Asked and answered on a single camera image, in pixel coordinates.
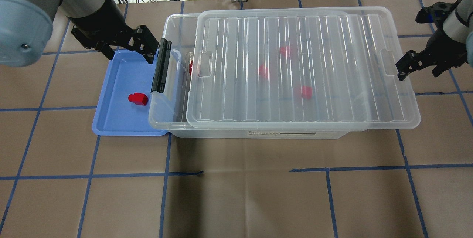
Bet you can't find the red block in box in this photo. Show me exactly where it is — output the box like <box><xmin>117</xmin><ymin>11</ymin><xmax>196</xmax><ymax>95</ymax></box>
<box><xmin>258</xmin><ymin>64</ymin><xmax>270</xmax><ymax>80</ymax></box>
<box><xmin>293</xmin><ymin>85</ymin><xmax>313</xmax><ymax>101</ymax></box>
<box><xmin>279</xmin><ymin>46</ymin><xmax>297</xmax><ymax>60</ymax></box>

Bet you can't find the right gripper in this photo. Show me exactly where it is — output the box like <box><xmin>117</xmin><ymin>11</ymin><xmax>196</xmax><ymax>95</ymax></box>
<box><xmin>395</xmin><ymin>0</ymin><xmax>467</xmax><ymax>81</ymax></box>

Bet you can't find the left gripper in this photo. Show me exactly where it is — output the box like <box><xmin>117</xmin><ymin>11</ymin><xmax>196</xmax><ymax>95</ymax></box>
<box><xmin>70</xmin><ymin>9</ymin><xmax>159</xmax><ymax>65</ymax></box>

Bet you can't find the black box latch handle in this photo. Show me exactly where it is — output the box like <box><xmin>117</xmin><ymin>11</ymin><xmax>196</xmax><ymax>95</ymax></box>
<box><xmin>151</xmin><ymin>38</ymin><xmax>172</xmax><ymax>93</ymax></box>

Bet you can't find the blue plastic tray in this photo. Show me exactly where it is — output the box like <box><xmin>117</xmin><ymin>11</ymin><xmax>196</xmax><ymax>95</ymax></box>
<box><xmin>92</xmin><ymin>49</ymin><xmax>168</xmax><ymax>136</ymax></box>

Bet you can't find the clear ribbed box lid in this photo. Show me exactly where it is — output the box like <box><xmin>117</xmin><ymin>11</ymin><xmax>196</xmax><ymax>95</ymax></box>
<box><xmin>186</xmin><ymin>7</ymin><xmax>421</xmax><ymax>132</ymax></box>

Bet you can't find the clear plastic storage box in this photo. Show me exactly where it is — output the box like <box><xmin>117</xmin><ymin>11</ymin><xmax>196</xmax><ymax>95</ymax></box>
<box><xmin>148</xmin><ymin>13</ymin><xmax>348</xmax><ymax>139</ymax></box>

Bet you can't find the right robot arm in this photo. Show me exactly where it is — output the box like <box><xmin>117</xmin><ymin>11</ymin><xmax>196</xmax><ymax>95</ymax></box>
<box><xmin>396</xmin><ymin>0</ymin><xmax>473</xmax><ymax>81</ymax></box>

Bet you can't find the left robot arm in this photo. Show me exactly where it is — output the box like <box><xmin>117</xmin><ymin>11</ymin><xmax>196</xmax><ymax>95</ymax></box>
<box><xmin>0</xmin><ymin>0</ymin><xmax>159</xmax><ymax>67</ymax></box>

